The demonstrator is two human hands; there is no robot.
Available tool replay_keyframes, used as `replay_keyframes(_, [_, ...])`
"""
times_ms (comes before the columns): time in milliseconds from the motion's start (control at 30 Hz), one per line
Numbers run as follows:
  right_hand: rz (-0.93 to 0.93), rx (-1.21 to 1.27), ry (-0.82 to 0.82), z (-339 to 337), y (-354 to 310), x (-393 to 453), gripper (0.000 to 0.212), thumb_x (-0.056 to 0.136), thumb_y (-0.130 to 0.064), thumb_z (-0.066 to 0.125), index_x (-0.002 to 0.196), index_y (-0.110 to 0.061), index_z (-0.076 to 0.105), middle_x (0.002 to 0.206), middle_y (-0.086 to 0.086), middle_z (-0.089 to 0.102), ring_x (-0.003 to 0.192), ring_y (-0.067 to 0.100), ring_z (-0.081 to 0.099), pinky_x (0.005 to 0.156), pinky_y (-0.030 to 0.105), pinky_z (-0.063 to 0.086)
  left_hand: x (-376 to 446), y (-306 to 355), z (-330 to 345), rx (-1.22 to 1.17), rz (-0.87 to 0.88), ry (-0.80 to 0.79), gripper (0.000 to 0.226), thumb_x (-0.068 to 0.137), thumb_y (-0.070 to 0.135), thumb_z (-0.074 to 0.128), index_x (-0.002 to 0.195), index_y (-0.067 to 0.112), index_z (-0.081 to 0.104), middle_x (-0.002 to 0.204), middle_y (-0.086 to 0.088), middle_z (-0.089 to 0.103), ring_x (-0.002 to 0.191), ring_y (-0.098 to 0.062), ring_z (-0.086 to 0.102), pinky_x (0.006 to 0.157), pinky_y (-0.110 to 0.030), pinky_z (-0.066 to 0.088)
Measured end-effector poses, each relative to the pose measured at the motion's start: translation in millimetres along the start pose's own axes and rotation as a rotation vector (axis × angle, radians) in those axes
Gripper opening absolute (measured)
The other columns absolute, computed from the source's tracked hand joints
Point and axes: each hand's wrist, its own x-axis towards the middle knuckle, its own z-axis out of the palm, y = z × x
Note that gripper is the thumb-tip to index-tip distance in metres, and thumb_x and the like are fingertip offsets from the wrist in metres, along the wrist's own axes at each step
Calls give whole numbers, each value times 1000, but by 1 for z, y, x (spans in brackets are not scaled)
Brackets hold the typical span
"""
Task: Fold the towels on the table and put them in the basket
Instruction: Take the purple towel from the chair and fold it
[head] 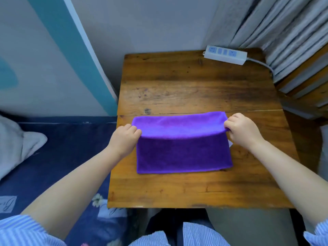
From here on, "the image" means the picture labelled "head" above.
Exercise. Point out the dark blue floral bed sheet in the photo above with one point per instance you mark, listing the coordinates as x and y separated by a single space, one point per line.
64 151

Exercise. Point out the person's right forearm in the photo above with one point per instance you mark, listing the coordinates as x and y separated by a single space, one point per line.
289 174

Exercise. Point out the person's right thumb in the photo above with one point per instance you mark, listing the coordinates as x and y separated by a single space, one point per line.
227 125

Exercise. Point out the person's left forearm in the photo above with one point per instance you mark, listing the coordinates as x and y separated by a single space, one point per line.
76 187

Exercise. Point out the person's grey trousers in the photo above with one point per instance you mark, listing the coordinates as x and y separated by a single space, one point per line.
251 228

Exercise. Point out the grey pillow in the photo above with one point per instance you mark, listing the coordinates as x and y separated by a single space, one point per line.
15 148

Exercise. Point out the person's left thumb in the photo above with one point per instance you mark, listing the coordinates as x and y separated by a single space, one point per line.
137 133

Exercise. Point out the brown wooden frame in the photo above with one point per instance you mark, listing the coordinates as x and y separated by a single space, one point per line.
307 67

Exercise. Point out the person's left hand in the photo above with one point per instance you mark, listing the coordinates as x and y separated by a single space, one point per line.
124 140

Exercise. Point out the blue striped shirt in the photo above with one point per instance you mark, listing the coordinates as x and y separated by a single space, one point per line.
15 233

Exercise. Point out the person's right hand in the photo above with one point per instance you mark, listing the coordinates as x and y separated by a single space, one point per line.
243 131

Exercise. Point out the purple microfibre towel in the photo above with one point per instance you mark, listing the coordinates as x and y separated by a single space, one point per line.
179 156

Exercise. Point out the white paper slip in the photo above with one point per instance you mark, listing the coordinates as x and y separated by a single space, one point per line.
230 143

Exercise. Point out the grey pleated curtain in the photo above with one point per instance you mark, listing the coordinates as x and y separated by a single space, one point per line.
281 28

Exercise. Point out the white power strip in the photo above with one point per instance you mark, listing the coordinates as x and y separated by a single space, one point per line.
225 55

